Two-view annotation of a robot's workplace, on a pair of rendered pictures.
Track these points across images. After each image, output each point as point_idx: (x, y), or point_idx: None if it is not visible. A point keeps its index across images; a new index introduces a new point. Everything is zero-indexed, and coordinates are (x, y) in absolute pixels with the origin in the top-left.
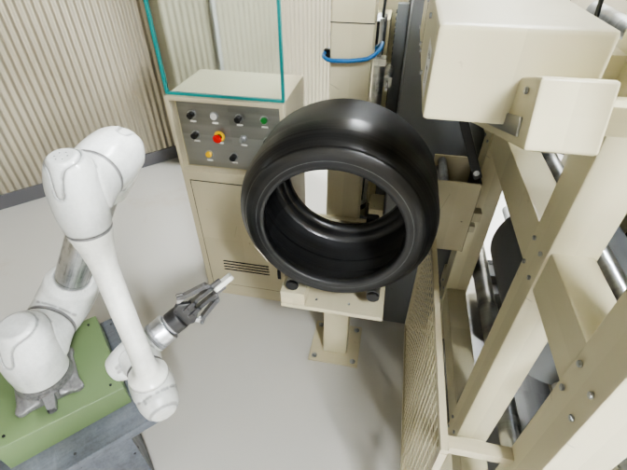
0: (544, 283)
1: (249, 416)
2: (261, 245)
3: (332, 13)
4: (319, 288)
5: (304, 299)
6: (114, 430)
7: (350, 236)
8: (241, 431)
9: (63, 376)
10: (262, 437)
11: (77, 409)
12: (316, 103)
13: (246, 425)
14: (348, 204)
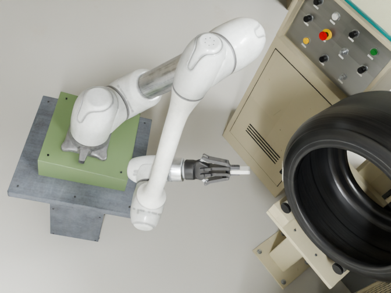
0: None
1: (181, 253)
2: (287, 169)
3: None
4: (303, 229)
5: (285, 224)
6: (103, 201)
7: (361, 207)
8: (169, 258)
9: (100, 145)
10: (179, 275)
11: (93, 172)
12: None
13: (174, 257)
14: (382, 181)
